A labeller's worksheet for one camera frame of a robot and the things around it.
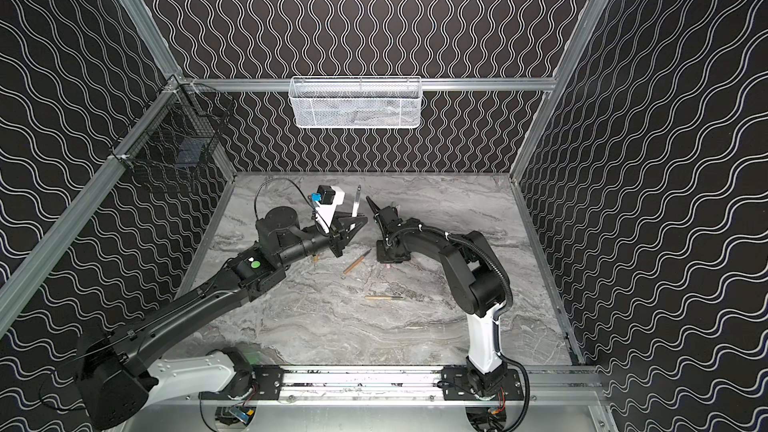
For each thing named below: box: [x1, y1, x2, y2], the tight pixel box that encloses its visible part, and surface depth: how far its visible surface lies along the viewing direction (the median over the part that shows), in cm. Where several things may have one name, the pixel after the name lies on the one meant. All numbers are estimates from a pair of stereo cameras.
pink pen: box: [352, 184, 362, 218], surface depth 65 cm
